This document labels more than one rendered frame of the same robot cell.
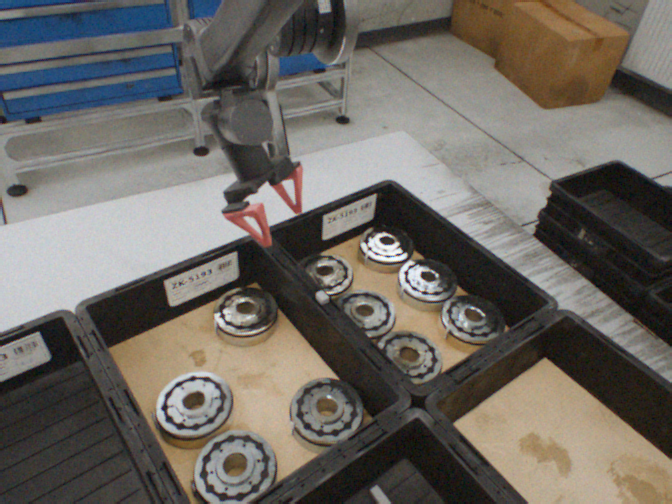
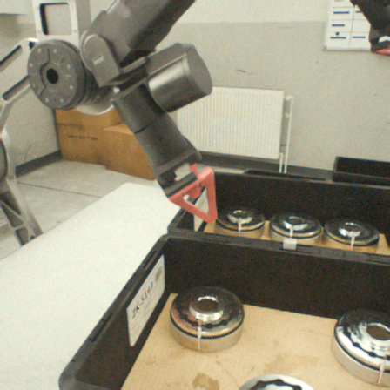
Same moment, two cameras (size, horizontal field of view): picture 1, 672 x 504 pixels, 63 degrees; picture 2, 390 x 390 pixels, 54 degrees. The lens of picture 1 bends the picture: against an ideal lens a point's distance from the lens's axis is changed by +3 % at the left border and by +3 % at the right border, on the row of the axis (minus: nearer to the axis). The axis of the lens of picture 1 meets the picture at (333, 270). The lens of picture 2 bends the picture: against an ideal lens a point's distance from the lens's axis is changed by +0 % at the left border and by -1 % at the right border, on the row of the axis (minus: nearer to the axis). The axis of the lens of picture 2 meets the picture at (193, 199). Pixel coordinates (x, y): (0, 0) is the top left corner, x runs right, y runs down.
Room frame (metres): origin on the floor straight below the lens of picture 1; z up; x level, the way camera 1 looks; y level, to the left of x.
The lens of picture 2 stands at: (0.24, 0.40, 1.21)
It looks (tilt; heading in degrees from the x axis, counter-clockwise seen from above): 23 degrees down; 324
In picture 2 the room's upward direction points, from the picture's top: straight up
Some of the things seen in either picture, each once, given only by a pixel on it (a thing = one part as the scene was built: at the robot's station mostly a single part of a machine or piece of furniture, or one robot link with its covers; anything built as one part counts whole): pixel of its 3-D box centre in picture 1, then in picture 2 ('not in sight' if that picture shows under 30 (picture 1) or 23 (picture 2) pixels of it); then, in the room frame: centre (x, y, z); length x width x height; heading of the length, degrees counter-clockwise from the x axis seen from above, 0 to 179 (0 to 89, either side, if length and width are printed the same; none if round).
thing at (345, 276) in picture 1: (324, 273); not in sight; (0.67, 0.02, 0.86); 0.10 x 0.10 x 0.01
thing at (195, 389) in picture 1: (194, 401); not in sight; (0.40, 0.18, 0.86); 0.05 x 0.05 x 0.01
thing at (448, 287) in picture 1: (427, 279); (295, 224); (0.68, -0.17, 0.86); 0.10 x 0.10 x 0.01
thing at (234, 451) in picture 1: (235, 465); not in sight; (0.31, 0.10, 0.86); 0.05 x 0.05 x 0.01
